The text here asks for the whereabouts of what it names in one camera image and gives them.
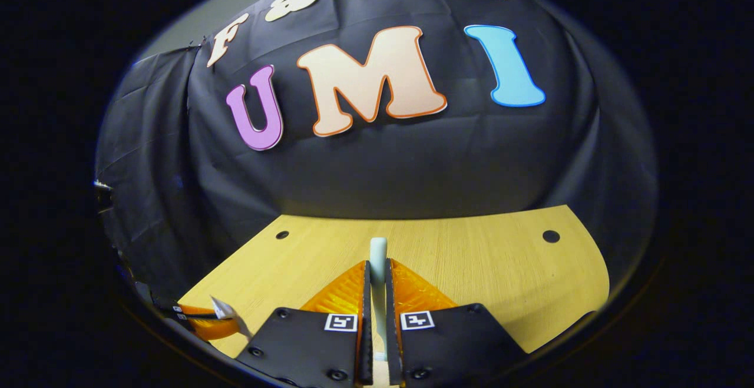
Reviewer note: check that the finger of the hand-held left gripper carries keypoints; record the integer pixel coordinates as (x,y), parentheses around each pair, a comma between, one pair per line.
(215,329)
(194,311)

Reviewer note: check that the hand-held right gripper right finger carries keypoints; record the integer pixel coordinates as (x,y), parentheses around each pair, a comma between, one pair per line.
(393,317)

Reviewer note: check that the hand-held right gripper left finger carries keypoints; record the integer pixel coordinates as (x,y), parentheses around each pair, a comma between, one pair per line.
(368,317)

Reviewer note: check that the white toothpaste tube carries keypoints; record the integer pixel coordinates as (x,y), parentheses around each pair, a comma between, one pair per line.
(222,310)

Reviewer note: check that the mint green toothbrush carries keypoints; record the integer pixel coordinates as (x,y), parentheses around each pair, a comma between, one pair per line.
(378,252)

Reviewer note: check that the black backdrop cloth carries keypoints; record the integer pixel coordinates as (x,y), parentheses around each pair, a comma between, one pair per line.
(383,170)

